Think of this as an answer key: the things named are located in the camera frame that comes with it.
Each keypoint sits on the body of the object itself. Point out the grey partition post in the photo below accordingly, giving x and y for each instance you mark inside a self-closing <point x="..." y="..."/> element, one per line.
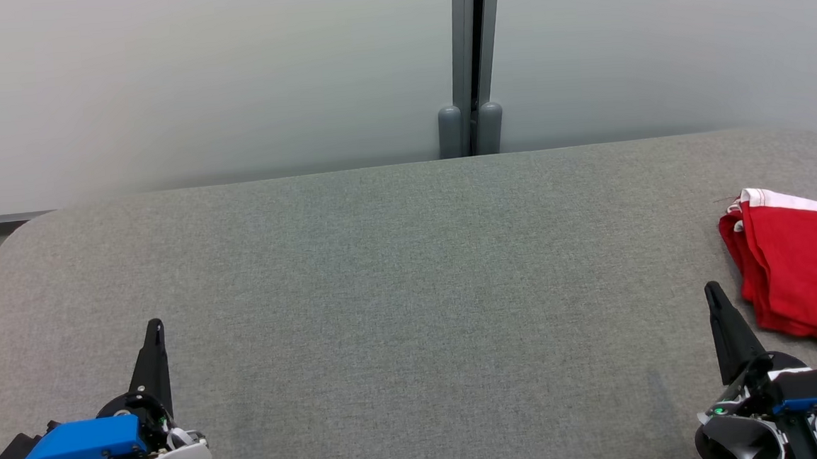
<point x="464" y="41"/>

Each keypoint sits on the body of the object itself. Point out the grey cylindrical post foot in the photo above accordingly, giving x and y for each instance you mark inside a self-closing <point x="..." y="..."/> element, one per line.
<point x="490" y="129"/>
<point x="449" y="131"/>

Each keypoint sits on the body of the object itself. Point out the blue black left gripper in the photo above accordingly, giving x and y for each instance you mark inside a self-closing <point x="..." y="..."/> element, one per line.
<point x="81" y="448"/>

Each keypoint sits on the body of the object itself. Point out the red Bulls 23 jersey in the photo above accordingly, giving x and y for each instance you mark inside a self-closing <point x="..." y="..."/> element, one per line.
<point x="775" y="317"/>

